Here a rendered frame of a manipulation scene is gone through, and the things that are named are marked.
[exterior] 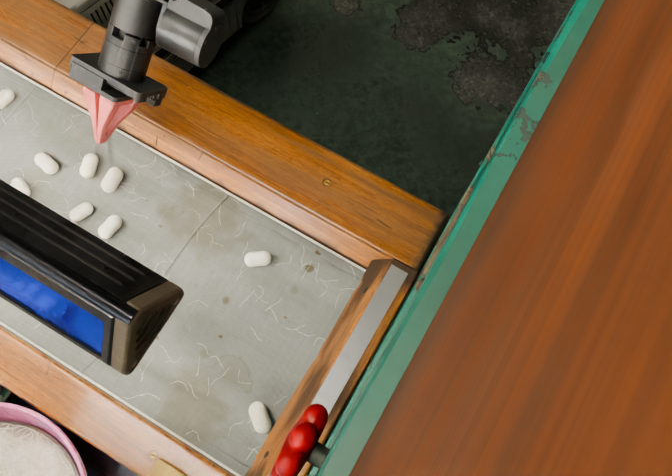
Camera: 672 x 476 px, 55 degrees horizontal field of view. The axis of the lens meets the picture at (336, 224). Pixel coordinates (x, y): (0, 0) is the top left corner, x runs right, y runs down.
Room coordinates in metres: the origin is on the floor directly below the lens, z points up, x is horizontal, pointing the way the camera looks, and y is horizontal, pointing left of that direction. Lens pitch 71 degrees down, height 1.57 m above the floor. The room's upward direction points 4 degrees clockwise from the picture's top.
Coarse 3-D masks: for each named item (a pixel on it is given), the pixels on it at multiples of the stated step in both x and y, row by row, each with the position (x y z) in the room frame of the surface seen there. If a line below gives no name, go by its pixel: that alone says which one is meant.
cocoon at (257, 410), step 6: (258, 402) 0.04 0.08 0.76; (252, 408) 0.03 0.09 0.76; (258, 408) 0.03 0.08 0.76; (264, 408) 0.03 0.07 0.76; (252, 414) 0.02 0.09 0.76; (258, 414) 0.02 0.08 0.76; (264, 414) 0.03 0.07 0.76; (252, 420) 0.02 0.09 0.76; (258, 420) 0.02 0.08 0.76; (264, 420) 0.02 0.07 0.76; (270, 420) 0.02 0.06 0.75; (258, 426) 0.01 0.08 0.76; (264, 426) 0.01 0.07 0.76; (270, 426) 0.01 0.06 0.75; (258, 432) 0.00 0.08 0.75; (264, 432) 0.00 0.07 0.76
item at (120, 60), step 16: (112, 32) 0.44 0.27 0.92; (112, 48) 0.42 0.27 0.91; (128, 48) 0.42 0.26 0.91; (144, 48) 0.43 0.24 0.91; (80, 64) 0.41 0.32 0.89; (96, 64) 0.41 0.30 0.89; (112, 64) 0.41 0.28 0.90; (128, 64) 0.41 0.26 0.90; (144, 64) 0.42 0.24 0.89; (112, 80) 0.39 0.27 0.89; (128, 80) 0.40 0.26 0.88; (144, 80) 0.41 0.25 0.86; (144, 96) 0.38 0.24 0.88; (160, 96) 0.39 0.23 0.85
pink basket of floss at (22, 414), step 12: (0, 408) 0.01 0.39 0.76; (12, 408) 0.01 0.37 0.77; (24, 408) 0.01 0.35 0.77; (0, 420) 0.00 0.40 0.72; (12, 420) 0.00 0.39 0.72; (24, 420) 0.00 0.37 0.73; (36, 420) 0.00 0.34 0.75; (48, 420) 0.00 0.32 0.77; (48, 432) -0.01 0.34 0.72; (60, 432) -0.01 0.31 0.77; (72, 444) -0.02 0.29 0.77; (72, 456) -0.04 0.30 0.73; (84, 468) -0.05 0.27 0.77
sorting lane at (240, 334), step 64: (0, 64) 0.49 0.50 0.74; (0, 128) 0.39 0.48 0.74; (64, 128) 0.40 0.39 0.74; (64, 192) 0.30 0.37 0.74; (128, 192) 0.31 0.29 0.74; (192, 192) 0.31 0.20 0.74; (192, 256) 0.22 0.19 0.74; (320, 256) 0.23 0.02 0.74; (0, 320) 0.12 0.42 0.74; (192, 320) 0.14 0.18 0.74; (256, 320) 0.14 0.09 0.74; (320, 320) 0.15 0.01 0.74; (128, 384) 0.05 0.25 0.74; (192, 384) 0.06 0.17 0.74; (256, 384) 0.06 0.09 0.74; (256, 448) -0.01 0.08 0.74
